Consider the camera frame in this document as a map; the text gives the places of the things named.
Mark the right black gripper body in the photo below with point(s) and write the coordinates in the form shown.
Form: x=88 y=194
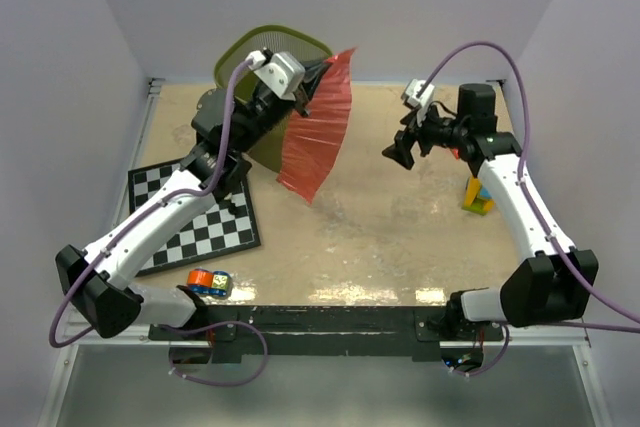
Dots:
x=437 y=130

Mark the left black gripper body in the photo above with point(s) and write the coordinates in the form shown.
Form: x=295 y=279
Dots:
x=273 y=116

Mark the red plastic trash bag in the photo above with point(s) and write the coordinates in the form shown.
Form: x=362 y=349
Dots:
x=311 y=145

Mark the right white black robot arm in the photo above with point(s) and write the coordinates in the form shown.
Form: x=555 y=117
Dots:
x=550 y=284

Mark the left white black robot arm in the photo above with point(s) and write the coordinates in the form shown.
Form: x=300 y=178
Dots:
x=99 y=279

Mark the colourful toy block stack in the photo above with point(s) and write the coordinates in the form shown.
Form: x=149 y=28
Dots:
x=477 y=198

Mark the black chess piece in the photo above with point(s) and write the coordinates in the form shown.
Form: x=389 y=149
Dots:
x=232 y=207

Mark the black white chessboard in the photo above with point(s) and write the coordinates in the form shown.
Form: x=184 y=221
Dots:
x=213 y=234

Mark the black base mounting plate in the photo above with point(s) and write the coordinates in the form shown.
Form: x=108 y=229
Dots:
x=363 y=331

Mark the orange blue toy car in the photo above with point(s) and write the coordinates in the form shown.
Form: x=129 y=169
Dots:
x=214 y=283

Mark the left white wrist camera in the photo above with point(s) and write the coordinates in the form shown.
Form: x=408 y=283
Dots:
x=281 y=73

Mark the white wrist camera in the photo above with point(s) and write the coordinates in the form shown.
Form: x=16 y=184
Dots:
x=281 y=73
x=417 y=96

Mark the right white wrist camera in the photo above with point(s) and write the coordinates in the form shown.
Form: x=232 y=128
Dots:
x=417 y=96

